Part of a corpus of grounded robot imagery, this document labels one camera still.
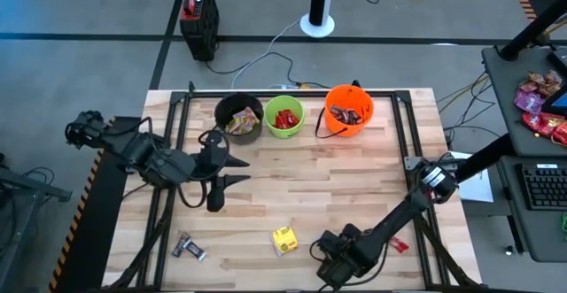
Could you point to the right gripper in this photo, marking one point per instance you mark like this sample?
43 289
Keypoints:
341 257

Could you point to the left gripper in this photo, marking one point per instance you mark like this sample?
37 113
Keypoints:
199 169

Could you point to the yellow Sour Patch Kids pack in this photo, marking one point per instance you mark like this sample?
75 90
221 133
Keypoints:
235 127
248 117
284 241

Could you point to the red KitKat bar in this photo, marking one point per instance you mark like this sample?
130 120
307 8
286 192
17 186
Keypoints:
291 120
280 120
398 244

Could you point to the dark Hershey's chocolate bar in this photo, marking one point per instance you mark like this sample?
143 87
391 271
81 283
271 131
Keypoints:
355 118
196 251
180 245
339 111

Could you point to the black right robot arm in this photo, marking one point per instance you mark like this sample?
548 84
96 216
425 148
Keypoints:
398 215

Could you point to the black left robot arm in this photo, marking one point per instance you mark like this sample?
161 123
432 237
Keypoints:
133 147

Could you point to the red candy bag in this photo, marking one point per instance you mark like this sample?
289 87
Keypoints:
561 133
538 122

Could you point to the purple candy bag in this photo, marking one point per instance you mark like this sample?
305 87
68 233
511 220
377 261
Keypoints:
529 102

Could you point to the brown candy bag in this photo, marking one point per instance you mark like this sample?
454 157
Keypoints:
542 82

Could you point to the black plastic bucket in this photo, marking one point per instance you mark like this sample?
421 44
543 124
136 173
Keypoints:
230 102

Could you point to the green jack-o-lantern bucket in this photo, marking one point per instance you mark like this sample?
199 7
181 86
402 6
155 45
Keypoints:
277 102

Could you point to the white power strip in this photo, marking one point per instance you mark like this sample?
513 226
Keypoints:
283 86

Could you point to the black red equipment case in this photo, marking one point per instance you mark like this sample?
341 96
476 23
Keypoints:
199 23

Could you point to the orange jack-o-lantern bucket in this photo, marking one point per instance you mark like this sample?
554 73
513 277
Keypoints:
350 96

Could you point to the white paper sheet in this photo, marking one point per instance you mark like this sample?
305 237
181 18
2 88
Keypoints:
478 187

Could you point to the grey metal stand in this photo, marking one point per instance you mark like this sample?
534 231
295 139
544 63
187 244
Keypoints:
31 182

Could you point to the black pole white base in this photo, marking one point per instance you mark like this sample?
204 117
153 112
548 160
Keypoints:
320 1

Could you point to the black keyboard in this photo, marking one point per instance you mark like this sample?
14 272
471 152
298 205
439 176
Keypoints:
545 187

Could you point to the dark grey desk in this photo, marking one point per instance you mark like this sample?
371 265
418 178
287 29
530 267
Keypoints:
500 107

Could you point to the tablet with blue screen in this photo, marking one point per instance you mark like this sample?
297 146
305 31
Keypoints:
559 102

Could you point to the black table frame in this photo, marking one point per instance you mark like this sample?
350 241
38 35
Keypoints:
312 93

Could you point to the black rig upright post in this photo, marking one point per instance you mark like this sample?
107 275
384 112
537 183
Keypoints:
487 158
531 27

